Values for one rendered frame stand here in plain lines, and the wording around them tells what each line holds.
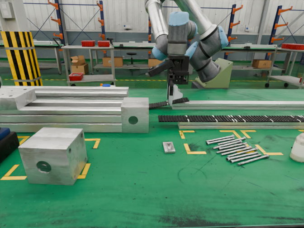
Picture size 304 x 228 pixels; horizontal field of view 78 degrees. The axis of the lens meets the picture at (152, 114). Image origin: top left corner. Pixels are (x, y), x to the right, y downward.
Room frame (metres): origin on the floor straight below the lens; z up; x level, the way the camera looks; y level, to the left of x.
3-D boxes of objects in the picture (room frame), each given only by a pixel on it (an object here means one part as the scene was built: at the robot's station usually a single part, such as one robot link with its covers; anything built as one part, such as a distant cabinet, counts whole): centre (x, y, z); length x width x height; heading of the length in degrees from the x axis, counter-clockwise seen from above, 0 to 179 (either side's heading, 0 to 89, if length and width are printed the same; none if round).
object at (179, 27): (0.80, -0.10, 1.11); 0.09 x 0.08 x 0.11; 152
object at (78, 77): (3.76, 1.27, 0.50); 1.03 x 0.55 x 1.01; 105
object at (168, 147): (0.47, -0.05, 0.78); 0.05 x 0.03 x 0.01; 5
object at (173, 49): (0.80, -0.10, 1.03); 0.08 x 0.08 x 0.05
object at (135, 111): (0.62, 0.06, 0.83); 0.12 x 0.09 x 0.10; 2
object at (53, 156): (0.37, 0.22, 0.83); 0.11 x 0.10 x 0.10; 178
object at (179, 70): (0.80, -0.10, 0.95); 0.09 x 0.08 x 0.12; 92
